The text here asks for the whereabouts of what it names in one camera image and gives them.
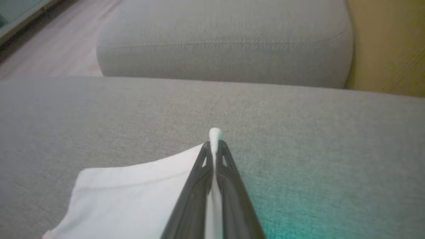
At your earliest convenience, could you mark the grey sofa cushion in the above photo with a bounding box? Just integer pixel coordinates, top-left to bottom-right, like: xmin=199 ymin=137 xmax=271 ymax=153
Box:
xmin=96 ymin=0 xmax=354 ymax=89

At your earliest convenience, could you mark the red and white sports jersey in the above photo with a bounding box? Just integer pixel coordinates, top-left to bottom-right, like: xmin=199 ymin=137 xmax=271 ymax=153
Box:
xmin=42 ymin=127 xmax=223 ymax=239

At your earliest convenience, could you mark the grey fabric sofa seat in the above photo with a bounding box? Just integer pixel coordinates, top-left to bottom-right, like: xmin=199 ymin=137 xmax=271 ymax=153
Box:
xmin=0 ymin=76 xmax=425 ymax=239

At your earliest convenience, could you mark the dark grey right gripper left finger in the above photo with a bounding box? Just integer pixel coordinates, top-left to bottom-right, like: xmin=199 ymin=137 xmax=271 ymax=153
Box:
xmin=160 ymin=140 xmax=214 ymax=239

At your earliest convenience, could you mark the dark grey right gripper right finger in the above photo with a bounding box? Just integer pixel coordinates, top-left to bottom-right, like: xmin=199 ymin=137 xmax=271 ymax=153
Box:
xmin=215 ymin=140 xmax=267 ymax=239

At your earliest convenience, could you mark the yellow sofa backrest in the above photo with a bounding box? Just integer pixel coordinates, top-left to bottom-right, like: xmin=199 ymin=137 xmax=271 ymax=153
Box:
xmin=343 ymin=0 xmax=425 ymax=98

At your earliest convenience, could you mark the pale teal low cabinet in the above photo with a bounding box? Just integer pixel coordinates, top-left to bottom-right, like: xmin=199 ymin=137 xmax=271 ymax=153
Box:
xmin=0 ymin=0 xmax=63 ymax=45

